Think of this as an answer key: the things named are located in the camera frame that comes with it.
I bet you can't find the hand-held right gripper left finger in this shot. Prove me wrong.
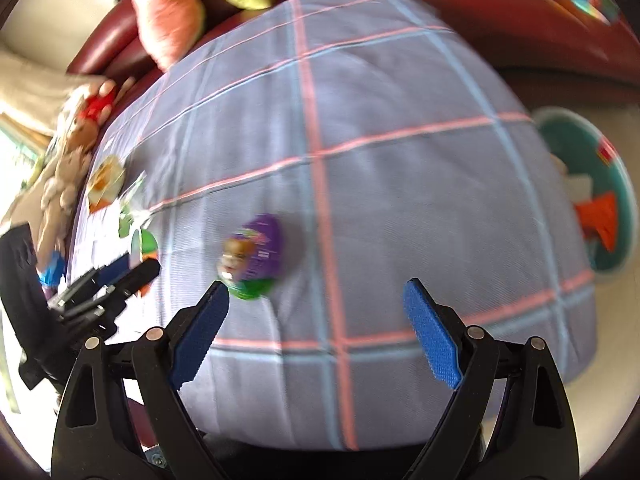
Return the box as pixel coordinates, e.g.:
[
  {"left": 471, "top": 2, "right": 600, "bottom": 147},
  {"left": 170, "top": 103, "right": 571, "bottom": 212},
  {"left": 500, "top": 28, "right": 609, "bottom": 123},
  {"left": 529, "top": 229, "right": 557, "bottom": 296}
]
[{"left": 50, "top": 280, "right": 231, "bottom": 480}]

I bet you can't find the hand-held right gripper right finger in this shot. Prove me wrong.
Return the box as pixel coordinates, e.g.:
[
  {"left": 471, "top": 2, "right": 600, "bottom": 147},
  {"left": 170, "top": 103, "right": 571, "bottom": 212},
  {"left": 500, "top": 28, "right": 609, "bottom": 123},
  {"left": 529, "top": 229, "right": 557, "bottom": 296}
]
[{"left": 402, "top": 277, "right": 581, "bottom": 480}]

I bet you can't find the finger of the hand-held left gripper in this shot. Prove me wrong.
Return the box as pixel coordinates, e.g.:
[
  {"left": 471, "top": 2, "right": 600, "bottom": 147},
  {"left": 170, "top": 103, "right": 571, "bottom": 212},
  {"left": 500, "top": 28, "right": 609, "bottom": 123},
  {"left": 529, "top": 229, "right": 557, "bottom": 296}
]
[
  {"left": 62, "top": 252, "right": 132, "bottom": 297},
  {"left": 106, "top": 259, "right": 162, "bottom": 307}
]

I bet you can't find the purple egg-shaped package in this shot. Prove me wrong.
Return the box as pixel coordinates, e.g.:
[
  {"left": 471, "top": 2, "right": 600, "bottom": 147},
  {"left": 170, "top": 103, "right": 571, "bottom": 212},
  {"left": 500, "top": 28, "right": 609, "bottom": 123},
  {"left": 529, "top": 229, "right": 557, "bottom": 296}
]
[{"left": 216, "top": 212, "right": 286, "bottom": 301}]

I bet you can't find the orange wrapper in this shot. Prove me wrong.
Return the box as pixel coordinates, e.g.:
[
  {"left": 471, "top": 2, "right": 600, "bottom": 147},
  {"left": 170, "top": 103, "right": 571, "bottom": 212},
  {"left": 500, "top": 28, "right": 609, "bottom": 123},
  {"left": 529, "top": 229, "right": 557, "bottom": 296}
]
[{"left": 574, "top": 192, "right": 621, "bottom": 253}]

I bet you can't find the teal trash bin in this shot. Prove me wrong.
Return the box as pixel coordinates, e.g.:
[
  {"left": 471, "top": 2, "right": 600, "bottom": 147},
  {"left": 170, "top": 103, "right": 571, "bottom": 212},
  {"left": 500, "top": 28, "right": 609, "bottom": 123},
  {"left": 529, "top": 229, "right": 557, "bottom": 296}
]
[{"left": 532, "top": 106, "right": 638, "bottom": 273}]

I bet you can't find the orange white snack packet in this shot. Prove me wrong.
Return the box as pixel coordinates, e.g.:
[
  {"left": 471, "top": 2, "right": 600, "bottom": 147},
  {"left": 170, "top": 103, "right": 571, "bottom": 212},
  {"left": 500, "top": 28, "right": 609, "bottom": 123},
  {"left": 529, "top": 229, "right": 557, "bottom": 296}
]
[{"left": 86, "top": 155, "right": 125, "bottom": 213}]

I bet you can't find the plush doll with red outfit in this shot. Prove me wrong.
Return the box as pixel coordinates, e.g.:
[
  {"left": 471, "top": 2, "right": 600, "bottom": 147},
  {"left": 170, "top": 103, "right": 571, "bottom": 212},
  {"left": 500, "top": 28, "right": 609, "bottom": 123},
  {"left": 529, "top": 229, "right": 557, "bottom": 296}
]
[{"left": 35, "top": 77, "right": 136, "bottom": 261}]

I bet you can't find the blue plaid cloth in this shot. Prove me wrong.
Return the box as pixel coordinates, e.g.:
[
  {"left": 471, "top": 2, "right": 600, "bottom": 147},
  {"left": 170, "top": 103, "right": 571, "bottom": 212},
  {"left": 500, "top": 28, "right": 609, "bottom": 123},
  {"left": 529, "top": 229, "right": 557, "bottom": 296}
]
[{"left": 67, "top": 0, "right": 598, "bottom": 453}]

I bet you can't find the pink plush toy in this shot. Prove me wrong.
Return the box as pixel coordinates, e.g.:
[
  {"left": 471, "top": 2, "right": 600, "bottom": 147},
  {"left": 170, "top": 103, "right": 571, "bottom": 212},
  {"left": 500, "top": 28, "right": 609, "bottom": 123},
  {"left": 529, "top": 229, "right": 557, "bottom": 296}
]
[{"left": 129, "top": 0, "right": 206, "bottom": 73}]

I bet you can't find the red leather sofa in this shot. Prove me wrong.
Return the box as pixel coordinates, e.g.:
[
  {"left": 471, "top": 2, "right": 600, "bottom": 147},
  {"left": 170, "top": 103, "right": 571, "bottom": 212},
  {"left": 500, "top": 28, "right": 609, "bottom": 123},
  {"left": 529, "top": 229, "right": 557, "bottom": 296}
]
[{"left": 67, "top": 0, "right": 640, "bottom": 92}]

